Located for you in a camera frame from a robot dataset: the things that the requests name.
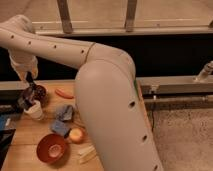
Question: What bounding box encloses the orange carrot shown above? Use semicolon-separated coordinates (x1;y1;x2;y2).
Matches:
55;89;74;99

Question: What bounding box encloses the white paper cup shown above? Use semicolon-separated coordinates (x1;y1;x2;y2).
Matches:
24;100;44;120

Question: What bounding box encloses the grey blue crumpled cloth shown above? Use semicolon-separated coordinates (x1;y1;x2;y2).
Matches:
55;105;74;121

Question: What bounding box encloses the dark box at left edge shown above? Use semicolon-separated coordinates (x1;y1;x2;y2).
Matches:
0;114;15;169

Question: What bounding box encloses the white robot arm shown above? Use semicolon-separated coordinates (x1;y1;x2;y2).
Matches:
0;15;164;171

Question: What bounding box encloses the yellow corn cob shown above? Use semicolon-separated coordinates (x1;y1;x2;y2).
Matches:
78;146;97;164

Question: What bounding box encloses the green plastic tray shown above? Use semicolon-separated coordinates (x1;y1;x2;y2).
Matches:
133;79;139;99

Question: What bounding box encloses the red bowl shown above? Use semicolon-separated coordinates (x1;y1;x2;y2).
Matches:
36;133;67;164

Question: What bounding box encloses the red yellow apple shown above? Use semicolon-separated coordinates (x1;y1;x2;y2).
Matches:
69;128;85;144

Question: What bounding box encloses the dark maroon bowl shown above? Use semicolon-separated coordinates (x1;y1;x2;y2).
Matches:
21;85;47;103

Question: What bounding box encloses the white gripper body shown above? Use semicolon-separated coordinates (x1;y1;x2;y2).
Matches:
9;50;38;81

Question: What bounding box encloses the black handled brush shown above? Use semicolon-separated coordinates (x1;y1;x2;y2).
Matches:
18;72;36;110

